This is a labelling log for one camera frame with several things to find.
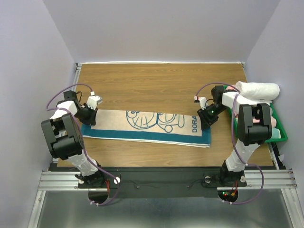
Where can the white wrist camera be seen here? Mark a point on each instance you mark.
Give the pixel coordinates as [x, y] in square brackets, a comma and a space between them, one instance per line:
[93, 101]
[202, 101]

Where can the white rolled towel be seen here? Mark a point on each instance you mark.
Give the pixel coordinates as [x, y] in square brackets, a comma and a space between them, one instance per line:
[258, 91]

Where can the circuit board with leds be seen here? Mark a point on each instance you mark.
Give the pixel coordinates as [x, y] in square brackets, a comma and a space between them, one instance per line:
[228, 195]

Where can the mint green rolled towel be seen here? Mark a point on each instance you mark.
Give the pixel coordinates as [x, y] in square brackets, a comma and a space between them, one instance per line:
[276, 134]

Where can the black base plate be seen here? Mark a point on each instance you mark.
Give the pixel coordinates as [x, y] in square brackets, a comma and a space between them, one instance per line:
[148, 182]

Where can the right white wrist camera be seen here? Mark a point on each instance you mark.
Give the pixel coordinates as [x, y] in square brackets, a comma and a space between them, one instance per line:
[202, 101]

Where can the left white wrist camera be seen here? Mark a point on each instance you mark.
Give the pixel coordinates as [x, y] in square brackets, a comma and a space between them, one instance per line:
[93, 101]

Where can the green plastic tray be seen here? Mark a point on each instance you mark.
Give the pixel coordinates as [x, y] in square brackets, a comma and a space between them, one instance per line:
[228, 101]

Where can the aluminium frame rail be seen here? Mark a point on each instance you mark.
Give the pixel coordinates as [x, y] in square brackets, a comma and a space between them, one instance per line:
[268, 201]

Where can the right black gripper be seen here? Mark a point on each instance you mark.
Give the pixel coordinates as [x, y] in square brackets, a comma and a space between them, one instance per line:
[206, 120]

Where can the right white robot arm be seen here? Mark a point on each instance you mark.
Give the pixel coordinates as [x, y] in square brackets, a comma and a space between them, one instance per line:
[252, 129]

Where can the teal and cream Doraemon towel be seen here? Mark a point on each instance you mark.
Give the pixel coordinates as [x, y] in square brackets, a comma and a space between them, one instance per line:
[149, 127]

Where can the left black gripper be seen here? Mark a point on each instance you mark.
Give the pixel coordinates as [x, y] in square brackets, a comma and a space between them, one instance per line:
[91, 120]

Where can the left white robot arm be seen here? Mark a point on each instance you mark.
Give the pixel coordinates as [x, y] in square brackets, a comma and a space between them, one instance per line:
[64, 140]

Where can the light pink rolled towel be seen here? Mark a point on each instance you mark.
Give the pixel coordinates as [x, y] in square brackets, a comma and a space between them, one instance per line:
[273, 122]

